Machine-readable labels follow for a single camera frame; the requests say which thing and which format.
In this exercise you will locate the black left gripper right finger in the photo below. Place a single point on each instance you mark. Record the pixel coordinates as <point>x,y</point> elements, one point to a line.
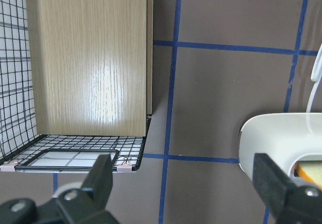
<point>287,200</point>

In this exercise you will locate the checkered basket with wooden shelf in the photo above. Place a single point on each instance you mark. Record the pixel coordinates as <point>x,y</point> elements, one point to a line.
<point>76,83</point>

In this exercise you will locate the yellow bread slice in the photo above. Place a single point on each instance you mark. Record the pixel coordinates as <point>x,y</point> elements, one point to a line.
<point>309,171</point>

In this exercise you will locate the white toaster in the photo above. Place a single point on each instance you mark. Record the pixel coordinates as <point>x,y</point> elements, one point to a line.
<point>289,139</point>

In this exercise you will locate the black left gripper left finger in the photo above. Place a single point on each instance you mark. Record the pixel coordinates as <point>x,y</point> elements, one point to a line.
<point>93,192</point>

